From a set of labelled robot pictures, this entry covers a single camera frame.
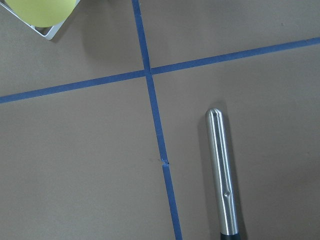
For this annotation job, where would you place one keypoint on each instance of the white wire cup rack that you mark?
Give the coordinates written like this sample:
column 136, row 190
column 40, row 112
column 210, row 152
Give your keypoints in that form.
column 46, row 32

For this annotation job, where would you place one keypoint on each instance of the steel muddler black head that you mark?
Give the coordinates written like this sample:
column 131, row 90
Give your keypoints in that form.
column 222, row 178

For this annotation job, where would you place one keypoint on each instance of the yellow cup on rack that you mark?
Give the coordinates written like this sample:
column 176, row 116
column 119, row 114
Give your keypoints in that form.
column 42, row 13

